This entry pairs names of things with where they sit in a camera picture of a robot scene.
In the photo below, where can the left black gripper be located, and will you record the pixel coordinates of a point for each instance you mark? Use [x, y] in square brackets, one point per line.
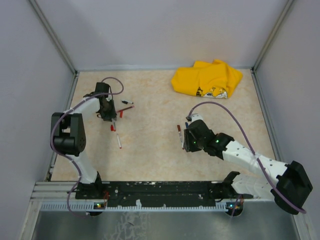
[111, 115]

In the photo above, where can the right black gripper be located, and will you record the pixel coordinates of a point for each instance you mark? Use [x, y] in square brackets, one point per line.
[188, 146]

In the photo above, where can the white pen blue markings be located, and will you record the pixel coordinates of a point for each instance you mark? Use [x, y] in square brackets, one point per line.
[181, 140]

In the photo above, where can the white pen red tip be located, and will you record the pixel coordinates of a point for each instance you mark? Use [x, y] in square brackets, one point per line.
[113, 126]

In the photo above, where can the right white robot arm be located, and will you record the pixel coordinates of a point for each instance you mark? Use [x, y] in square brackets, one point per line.
[287, 184]

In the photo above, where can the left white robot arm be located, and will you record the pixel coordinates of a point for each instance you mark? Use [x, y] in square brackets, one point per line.
[68, 136]

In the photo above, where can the black capped marker pen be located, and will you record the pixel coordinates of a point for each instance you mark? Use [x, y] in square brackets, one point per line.
[127, 102]

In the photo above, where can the dark red pen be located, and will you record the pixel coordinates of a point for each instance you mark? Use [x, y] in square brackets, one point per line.
[126, 108]

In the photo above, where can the white pen red end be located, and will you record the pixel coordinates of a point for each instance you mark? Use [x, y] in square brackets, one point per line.
[119, 141]

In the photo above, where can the yellow folded t-shirt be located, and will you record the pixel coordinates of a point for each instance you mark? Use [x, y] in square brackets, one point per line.
[215, 80]

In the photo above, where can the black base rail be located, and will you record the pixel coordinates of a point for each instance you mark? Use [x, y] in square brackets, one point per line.
[156, 194]

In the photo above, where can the white slotted cable duct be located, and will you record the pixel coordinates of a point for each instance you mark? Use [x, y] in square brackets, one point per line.
[97, 207]

